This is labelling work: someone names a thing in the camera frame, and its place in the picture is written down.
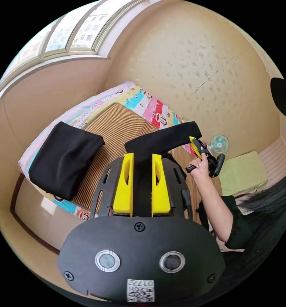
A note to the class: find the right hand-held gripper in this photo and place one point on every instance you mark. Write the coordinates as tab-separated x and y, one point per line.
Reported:
206	156

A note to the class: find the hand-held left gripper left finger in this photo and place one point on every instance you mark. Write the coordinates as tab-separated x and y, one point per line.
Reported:
120	192

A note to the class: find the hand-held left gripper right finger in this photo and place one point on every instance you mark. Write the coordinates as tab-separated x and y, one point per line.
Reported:
161	194

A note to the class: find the black long sleeve shirt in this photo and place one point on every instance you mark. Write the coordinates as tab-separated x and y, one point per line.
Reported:
162	140

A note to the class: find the person's right forearm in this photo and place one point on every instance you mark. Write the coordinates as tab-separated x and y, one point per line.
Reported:
212	206

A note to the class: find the person's right hand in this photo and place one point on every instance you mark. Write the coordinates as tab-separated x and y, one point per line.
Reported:
200	168

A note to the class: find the small green fan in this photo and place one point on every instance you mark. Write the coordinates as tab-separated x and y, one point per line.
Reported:
219	144

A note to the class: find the green cushion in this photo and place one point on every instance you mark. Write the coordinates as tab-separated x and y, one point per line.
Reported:
243	173

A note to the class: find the bed with mat and printed quilt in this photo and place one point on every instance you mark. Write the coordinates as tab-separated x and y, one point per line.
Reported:
114	130

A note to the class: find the pile of black clothes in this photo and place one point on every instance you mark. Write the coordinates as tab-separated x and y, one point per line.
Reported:
66	158

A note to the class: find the pale striped mat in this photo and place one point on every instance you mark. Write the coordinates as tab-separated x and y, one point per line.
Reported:
276	158

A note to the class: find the person's body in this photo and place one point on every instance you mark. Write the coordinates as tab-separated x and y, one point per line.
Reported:
258	227

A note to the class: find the window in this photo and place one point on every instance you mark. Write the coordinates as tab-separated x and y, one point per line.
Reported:
61	31

